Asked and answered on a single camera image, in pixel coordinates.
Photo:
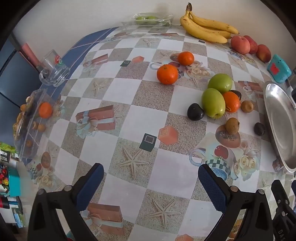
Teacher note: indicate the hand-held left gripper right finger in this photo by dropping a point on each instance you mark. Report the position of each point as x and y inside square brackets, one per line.
[212, 185]

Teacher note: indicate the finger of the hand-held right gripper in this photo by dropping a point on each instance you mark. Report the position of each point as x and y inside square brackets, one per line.
[278, 194]

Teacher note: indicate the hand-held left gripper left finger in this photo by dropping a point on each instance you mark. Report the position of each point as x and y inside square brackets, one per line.
[92, 185]

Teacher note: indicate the small brown round fruit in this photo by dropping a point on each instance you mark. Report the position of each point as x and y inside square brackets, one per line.
[247, 106]
[232, 125]

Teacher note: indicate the dark purple plum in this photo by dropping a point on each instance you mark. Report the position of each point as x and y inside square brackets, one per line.
[259, 128]
[238, 93]
[195, 111]

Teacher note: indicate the round steel plate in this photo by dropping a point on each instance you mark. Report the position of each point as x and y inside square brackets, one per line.
[279, 120]

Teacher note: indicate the green jujube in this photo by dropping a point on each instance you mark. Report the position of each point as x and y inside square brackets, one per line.
[212, 103]
[219, 82]

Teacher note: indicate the orange mandarin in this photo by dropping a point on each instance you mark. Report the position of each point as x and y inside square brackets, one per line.
[167, 74]
[232, 102]
[45, 110]
[186, 58]

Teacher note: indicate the clear plastic container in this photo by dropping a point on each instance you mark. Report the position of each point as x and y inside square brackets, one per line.
[32, 139]

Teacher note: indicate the teal flat box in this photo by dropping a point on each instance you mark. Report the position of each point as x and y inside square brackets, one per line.
[13, 183]

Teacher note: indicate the teal house-shaped box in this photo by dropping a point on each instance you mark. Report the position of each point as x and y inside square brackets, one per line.
[278, 68]

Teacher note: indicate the clear glass mug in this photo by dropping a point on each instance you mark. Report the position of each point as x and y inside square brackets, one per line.
[52, 62]

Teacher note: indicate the dark blue furniture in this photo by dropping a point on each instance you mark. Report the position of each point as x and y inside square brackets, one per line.
[11, 76]

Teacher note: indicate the red apple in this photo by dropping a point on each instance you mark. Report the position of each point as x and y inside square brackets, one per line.
[254, 44]
[240, 44]
[263, 53]

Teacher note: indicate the blue tablecloth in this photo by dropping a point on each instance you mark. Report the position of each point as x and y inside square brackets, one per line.
[90, 41]

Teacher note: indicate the yellow banana bunch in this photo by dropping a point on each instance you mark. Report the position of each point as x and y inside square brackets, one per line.
[203, 30]

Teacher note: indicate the clear package of green fruit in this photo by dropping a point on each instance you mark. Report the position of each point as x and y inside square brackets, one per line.
[161, 20]

